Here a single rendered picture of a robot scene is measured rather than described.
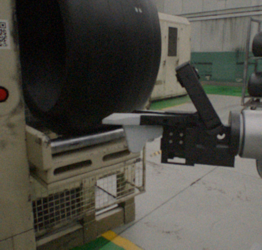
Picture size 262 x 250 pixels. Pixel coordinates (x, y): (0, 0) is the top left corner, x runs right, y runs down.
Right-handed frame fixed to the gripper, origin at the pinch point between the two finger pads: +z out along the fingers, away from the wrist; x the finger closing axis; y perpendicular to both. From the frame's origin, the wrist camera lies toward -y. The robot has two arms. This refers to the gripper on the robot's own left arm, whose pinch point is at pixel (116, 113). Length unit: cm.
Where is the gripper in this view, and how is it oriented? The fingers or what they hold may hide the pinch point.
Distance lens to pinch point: 48.7
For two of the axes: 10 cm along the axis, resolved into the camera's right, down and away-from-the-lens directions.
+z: -9.7, -0.6, 2.5
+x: 2.6, -0.7, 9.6
